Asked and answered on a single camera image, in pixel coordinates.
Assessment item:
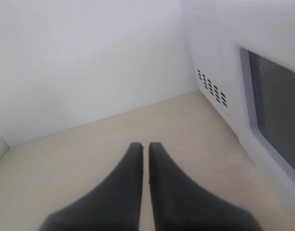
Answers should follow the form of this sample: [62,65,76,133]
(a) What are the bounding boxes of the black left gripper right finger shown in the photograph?
[148,142,262,231]

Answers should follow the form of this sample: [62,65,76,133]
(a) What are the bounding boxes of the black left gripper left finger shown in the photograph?
[39,142,143,231]

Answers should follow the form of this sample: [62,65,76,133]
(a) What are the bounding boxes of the white microwave door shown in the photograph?
[216,0,295,202]

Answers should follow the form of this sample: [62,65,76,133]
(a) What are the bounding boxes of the white microwave oven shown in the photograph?
[178,0,295,142]

